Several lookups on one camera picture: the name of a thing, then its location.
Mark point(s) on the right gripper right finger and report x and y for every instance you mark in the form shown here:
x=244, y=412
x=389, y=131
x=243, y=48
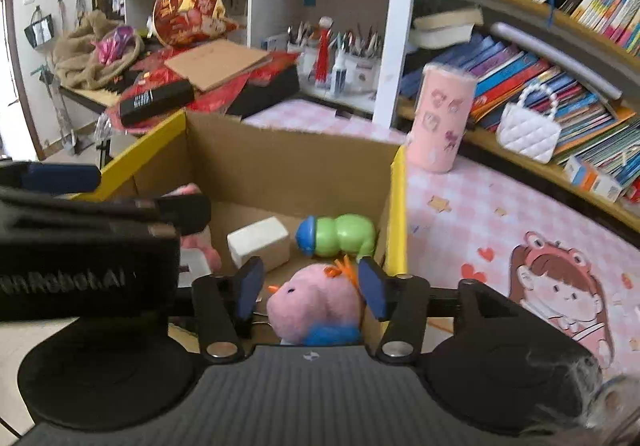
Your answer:
x=401, y=302

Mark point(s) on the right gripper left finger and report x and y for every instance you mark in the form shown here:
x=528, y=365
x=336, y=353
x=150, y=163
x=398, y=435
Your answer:
x=223, y=310

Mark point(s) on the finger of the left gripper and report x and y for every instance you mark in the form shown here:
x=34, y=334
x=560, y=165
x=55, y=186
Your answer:
x=50, y=178

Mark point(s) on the green toy figure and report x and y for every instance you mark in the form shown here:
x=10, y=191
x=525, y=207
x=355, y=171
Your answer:
x=326, y=237

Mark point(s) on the pink plush with orange hair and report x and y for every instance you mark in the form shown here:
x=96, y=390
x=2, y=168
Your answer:
x=320, y=304

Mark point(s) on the pink plush pig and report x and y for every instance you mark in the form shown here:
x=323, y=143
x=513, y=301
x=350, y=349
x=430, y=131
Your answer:
x=202, y=240

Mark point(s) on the white eraser block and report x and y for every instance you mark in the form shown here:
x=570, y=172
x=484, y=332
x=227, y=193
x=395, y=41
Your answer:
x=267, y=239

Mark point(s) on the yellow cardboard box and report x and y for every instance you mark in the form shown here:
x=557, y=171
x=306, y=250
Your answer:
x=249, y=173

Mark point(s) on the beige fuzzy blanket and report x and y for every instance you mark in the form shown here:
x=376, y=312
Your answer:
x=76, y=60

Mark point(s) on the pink checked desk mat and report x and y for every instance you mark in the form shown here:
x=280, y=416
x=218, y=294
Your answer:
x=475, y=223

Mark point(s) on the long black box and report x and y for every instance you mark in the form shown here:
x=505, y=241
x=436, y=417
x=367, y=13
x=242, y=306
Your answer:
x=154, y=102

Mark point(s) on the pink cylindrical cup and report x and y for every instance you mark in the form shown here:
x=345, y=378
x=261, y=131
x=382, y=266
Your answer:
x=444, y=104

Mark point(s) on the brown cardboard sheet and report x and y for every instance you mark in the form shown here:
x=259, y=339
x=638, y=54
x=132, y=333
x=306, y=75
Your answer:
x=213, y=63

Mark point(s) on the white quilted handbag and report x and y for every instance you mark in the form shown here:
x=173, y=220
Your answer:
x=527, y=132

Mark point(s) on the orange white small box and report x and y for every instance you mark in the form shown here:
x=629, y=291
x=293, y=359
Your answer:
x=591, y=179

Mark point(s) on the red cartoon paper decoration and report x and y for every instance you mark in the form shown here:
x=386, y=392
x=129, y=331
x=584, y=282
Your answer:
x=181, y=23

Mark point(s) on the pen holder with pens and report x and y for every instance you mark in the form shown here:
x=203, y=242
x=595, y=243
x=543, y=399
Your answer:
x=338, y=62

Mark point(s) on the white cubby shelf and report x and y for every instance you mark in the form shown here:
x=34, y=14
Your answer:
x=283, y=25

